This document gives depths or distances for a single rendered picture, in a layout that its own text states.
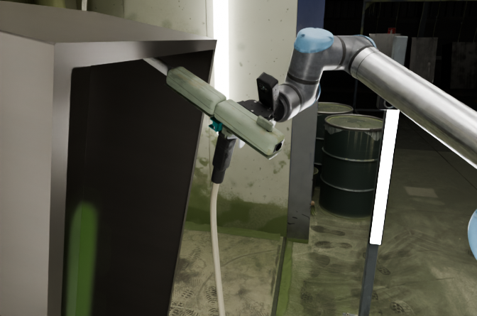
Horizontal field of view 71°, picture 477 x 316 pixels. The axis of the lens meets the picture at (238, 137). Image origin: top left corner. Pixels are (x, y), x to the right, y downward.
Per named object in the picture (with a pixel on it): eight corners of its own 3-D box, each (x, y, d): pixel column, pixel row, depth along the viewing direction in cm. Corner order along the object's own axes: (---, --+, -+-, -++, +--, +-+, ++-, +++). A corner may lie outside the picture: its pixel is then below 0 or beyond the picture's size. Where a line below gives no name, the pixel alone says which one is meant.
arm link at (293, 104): (304, 95, 84) (274, 77, 88) (294, 101, 81) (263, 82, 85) (293, 123, 90) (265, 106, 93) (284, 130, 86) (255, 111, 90)
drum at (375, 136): (311, 193, 365) (317, 113, 339) (363, 192, 367) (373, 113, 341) (327, 221, 309) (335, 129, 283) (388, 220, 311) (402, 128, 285)
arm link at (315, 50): (326, 25, 89) (313, 68, 96) (290, 24, 84) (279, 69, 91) (349, 38, 83) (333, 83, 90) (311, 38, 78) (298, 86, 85)
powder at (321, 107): (353, 106, 390) (353, 105, 389) (350, 116, 341) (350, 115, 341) (306, 103, 408) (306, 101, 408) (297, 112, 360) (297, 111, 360)
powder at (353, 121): (319, 116, 339) (319, 116, 338) (372, 116, 340) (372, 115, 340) (336, 131, 287) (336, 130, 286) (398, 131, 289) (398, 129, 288)
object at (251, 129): (261, 205, 77) (291, 127, 63) (248, 216, 74) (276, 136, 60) (134, 103, 98) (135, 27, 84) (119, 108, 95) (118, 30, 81)
